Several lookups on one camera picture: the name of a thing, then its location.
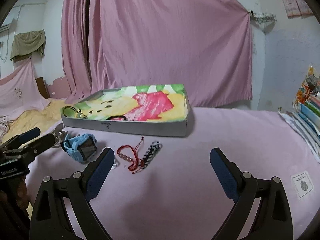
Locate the stack of colourful books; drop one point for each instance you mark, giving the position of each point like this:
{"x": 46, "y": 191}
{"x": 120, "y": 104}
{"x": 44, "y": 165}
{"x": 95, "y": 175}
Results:
{"x": 304, "y": 118}

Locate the pink table cloth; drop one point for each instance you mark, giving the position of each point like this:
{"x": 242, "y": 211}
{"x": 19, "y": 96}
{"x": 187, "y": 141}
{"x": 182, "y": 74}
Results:
{"x": 178, "y": 196}

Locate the pink curtain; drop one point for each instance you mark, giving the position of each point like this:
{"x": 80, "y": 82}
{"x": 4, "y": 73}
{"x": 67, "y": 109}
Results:
{"x": 205, "y": 45}

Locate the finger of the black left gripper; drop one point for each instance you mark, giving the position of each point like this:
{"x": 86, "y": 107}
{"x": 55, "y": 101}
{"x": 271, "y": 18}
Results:
{"x": 33, "y": 149}
{"x": 16, "y": 141}

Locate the cartoon printed tray liner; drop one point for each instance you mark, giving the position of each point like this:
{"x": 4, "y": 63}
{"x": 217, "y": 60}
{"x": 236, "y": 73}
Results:
{"x": 147, "y": 103}

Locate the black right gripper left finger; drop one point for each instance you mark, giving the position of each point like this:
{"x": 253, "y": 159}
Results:
{"x": 96, "y": 173}

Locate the left hand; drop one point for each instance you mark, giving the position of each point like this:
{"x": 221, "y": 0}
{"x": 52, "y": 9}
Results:
{"x": 14, "y": 192}

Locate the blue smart watch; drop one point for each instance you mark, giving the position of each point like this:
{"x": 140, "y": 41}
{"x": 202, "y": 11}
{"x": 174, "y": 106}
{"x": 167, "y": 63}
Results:
{"x": 80, "y": 148}

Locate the white air conditioner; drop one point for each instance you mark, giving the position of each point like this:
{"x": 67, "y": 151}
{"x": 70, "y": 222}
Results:
{"x": 6, "y": 25}

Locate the yellow blanket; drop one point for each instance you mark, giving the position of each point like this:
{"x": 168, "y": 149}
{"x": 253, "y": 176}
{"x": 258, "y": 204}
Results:
{"x": 30, "y": 119}

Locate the olive green hanging cloth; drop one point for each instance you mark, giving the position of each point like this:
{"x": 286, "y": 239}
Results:
{"x": 28, "y": 43}

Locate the wire wall basket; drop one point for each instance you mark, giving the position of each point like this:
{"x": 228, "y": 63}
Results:
{"x": 262, "y": 17}

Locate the white cloth label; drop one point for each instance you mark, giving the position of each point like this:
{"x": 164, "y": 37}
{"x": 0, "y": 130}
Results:
{"x": 302, "y": 184}

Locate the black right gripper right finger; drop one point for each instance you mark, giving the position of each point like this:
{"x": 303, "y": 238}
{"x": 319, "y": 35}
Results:
{"x": 228, "y": 174}

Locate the grey jewelry tray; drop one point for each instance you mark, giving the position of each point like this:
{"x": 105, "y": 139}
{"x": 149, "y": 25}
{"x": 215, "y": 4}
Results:
{"x": 160, "y": 129}

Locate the beige hair claw clip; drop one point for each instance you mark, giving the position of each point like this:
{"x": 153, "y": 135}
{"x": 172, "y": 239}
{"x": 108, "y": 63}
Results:
{"x": 60, "y": 134}

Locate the wall certificates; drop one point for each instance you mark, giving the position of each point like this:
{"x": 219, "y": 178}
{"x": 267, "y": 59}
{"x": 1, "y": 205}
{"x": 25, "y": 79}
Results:
{"x": 296, "y": 8}

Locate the brown hair tie yellow charm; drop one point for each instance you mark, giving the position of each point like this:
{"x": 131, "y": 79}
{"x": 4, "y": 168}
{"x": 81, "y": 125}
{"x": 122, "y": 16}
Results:
{"x": 72, "y": 112}

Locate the pink embroidered sheet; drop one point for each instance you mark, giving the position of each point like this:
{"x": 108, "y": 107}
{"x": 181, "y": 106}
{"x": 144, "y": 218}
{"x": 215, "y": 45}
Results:
{"x": 19, "y": 92}

